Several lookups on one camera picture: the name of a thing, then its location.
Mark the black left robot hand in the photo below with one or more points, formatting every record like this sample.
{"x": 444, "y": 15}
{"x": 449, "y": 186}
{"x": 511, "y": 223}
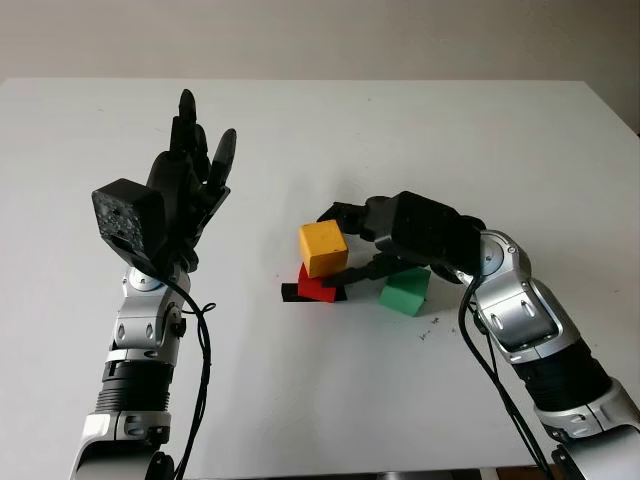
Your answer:
{"x": 180, "y": 200}

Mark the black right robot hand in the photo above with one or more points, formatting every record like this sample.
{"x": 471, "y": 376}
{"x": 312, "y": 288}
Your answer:
{"x": 377, "y": 220}

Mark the yellow wooden block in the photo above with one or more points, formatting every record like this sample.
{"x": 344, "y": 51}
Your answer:
{"x": 325, "y": 247}

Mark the green wooden block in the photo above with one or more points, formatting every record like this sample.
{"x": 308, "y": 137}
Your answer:
{"x": 402, "y": 295}

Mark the red wooden block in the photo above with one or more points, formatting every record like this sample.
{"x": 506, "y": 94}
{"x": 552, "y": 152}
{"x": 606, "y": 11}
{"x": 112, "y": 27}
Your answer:
{"x": 312, "y": 290}

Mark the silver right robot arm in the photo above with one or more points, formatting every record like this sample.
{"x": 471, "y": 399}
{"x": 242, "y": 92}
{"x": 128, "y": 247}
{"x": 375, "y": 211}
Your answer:
{"x": 535, "y": 320}

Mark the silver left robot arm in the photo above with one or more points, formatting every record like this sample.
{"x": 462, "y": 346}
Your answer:
{"x": 140, "y": 330}

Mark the black tape strip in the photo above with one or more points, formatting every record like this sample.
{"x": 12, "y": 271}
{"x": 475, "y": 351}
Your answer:
{"x": 288, "y": 293}

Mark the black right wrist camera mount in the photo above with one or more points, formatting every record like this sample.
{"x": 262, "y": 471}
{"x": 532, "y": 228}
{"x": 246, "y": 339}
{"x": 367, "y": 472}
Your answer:
{"x": 435, "y": 227}

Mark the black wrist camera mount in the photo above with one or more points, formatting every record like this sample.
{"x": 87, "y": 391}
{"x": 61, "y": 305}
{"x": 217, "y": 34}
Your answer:
{"x": 125, "y": 220}
{"x": 435, "y": 227}

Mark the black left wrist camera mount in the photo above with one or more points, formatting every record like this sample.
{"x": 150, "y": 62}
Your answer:
{"x": 125, "y": 220}

